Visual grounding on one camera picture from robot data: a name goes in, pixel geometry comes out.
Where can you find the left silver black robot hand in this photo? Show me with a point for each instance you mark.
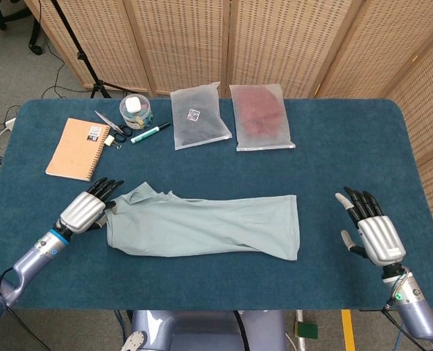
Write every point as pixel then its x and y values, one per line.
pixel 81 214

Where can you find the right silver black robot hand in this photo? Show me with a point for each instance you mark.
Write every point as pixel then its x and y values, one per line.
pixel 381 237

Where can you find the light green t-shirt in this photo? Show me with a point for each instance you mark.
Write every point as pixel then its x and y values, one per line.
pixel 202 226

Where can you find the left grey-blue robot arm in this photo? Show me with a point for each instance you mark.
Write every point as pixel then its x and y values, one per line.
pixel 30 261

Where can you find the kraft spiral notebook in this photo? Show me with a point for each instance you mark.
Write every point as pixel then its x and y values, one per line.
pixel 74 150

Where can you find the gold binder clip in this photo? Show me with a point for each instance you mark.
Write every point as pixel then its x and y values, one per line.
pixel 109 140

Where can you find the green white marker pen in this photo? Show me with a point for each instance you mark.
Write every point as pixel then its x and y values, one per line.
pixel 143 136

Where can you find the white power strip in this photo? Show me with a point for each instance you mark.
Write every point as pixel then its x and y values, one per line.
pixel 10 123

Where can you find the clear jar of clips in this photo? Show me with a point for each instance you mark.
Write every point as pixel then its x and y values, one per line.
pixel 145 115

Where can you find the green block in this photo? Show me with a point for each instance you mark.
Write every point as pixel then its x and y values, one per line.
pixel 306 331

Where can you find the white earbuds case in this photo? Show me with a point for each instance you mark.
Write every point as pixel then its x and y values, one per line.
pixel 132 105

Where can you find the white table leg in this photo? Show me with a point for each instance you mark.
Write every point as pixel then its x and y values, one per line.
pixel 301 345

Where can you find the frosted bag with dark garment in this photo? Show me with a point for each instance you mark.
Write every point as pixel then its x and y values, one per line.
pixel 198 128

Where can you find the dark teal carpeted table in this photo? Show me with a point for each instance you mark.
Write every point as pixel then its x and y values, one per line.
pixel 238 285

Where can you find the grey-blue robot torso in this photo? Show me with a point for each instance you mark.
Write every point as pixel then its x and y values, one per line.
pixel 194 332

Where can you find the black tripod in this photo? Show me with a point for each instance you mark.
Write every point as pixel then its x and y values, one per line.
pixel 78 47

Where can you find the frosted bag with red garment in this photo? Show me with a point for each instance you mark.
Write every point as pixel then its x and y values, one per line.
pixel 260 117

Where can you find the black office chair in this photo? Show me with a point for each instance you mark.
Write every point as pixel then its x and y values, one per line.
pixel 35 36

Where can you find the wicker folding screen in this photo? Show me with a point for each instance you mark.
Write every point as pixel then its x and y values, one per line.
pixel 187 44

